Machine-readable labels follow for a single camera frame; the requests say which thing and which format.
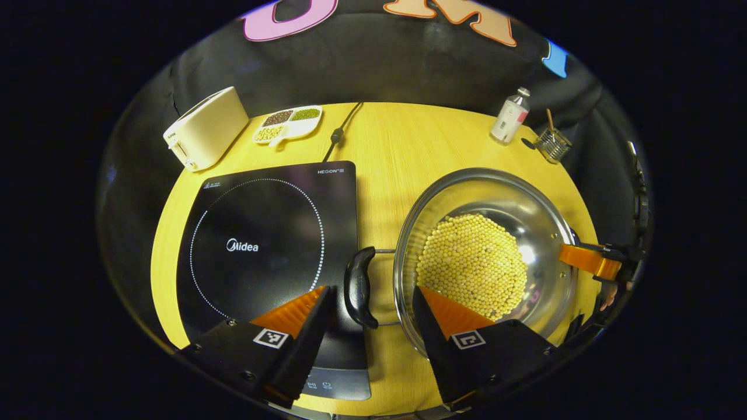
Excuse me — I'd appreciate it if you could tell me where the black power cable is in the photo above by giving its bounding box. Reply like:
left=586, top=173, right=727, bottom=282
left=322, top=102, right=364, bottom=163

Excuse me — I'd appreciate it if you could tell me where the black induction cooktop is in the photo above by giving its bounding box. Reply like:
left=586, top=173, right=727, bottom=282
left=176, top=161, right=372, bottom=401

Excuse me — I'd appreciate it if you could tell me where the small glass holder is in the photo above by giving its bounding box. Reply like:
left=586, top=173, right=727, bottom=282
left=534, top=127, right=573, bottom=164

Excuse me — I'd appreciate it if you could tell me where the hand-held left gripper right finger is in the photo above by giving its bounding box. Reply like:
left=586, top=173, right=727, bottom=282
left=411, top=286, right=564, bottom=412

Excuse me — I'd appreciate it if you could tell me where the white medicine bottle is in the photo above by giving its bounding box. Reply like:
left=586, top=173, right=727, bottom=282
left=490, top=87, right=531, bottom=145

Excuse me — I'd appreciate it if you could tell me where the pile of yellow soybeans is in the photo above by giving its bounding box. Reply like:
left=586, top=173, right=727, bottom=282
left=416, top=213, right=529, bottom=321

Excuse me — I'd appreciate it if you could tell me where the stainless steel pot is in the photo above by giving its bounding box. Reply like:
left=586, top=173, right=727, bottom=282
left=343, top=168, right=584, bottom=358

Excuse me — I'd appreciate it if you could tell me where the white divided bean dish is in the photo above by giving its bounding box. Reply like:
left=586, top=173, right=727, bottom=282
left=252, top=105, right=323, bottom=146

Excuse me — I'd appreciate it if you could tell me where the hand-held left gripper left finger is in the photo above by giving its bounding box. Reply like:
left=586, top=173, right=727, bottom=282
left=178, top=285, right=339, bottom=409

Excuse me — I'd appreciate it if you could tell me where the white toaster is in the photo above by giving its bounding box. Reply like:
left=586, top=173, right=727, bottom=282
left=163, top=86, right=250, bottom=172

